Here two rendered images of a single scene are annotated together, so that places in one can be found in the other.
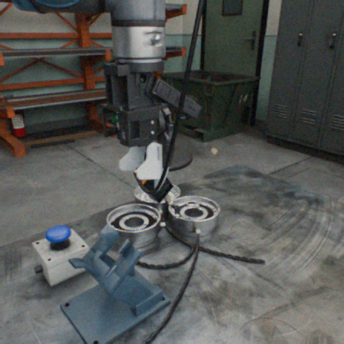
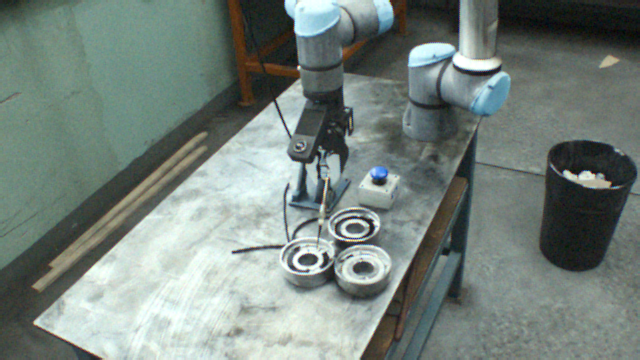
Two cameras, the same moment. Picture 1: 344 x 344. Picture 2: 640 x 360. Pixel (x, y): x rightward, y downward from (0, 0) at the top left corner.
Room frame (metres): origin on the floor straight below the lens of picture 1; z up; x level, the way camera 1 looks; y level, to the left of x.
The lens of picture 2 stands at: (1.34, -0.32, 1.56)
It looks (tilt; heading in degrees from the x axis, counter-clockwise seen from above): 34 degrees down; 157
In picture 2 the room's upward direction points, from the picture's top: 5 degrees counter-clockwise
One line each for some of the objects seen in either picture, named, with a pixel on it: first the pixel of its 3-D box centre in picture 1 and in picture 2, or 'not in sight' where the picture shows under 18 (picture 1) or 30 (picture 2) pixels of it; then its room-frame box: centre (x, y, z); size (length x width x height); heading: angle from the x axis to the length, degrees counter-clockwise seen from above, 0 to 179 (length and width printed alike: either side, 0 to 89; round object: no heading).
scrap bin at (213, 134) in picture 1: (206, 104); not in sight; (4.04, -0.42, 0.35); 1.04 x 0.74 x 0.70; 38
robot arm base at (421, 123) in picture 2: not in sight; (431, 111); (0.25, 0.46, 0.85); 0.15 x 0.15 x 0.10
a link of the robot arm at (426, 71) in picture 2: not in sight; (434, 71); (0.26, 0.47, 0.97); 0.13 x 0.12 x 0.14; 15
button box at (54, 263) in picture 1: (58, 256); (380, 187); (0.45, 0.19, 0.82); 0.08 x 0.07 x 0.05; 128
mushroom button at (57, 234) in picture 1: (60, 242); (379, 179); (0.45, 0.19, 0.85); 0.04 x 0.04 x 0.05
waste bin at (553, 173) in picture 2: not in sight; (581, 207); (0.24, 1.22, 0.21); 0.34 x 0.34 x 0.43
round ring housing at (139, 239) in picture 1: (133, 226); (355, 231); (0.54, 0.07, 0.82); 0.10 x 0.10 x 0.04
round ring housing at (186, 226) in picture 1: (193, 216); (308, 263); (0.58, -0.05, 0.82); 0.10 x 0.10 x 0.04
